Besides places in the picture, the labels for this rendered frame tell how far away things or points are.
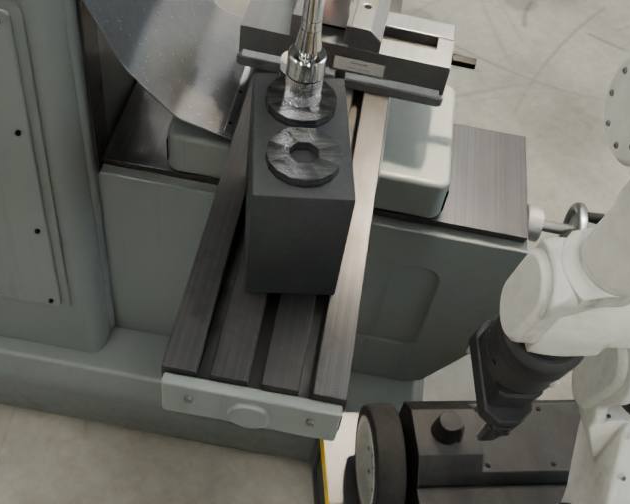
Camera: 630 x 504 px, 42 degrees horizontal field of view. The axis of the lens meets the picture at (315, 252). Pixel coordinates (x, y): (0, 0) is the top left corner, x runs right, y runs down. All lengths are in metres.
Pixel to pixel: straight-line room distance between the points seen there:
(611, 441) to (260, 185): 0.55
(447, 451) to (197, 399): 0.48
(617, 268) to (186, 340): 0.56
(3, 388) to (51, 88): 0.84
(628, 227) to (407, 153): 0.86
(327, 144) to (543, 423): 0.68
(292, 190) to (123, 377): 1.00
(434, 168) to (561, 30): 2.02
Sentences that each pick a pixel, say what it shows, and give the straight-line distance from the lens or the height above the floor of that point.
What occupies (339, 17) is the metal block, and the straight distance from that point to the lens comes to 1.38.
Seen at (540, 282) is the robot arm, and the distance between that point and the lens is 0.73.
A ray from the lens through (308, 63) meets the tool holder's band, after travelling 1.00.
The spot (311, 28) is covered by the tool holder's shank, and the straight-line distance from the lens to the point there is 0.98.
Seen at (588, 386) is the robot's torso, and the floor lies 0.95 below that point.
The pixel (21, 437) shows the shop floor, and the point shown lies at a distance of 2.05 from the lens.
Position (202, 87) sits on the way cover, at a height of 0.86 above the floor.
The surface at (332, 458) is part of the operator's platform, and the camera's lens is 1.56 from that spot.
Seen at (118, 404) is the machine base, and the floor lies 0.12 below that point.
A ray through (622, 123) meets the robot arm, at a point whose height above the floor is 1.44.
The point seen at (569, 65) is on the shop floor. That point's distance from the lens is 3.25.
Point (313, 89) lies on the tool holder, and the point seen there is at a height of 1.15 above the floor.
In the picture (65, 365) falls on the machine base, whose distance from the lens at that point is 1.90.
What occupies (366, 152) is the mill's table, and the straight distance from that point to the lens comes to 1.29.
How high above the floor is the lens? 1.79
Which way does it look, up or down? 50 degrees down
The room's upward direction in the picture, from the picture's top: 10 degrees clockwise
